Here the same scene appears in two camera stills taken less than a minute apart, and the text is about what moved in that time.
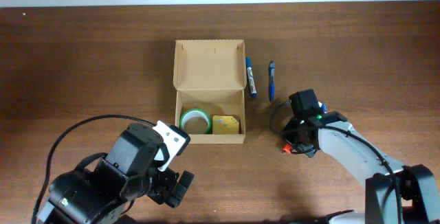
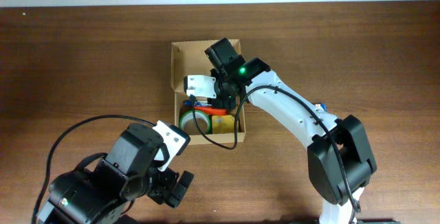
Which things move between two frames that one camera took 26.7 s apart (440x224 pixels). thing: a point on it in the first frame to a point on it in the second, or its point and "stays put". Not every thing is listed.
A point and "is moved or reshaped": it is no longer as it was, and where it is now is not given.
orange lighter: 287,149 to 212,111
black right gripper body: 293,141 to 224,101
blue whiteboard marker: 251,77 is moved or reshaped
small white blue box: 324,108 stays put
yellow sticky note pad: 225,124 stays put
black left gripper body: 170,187 stays put
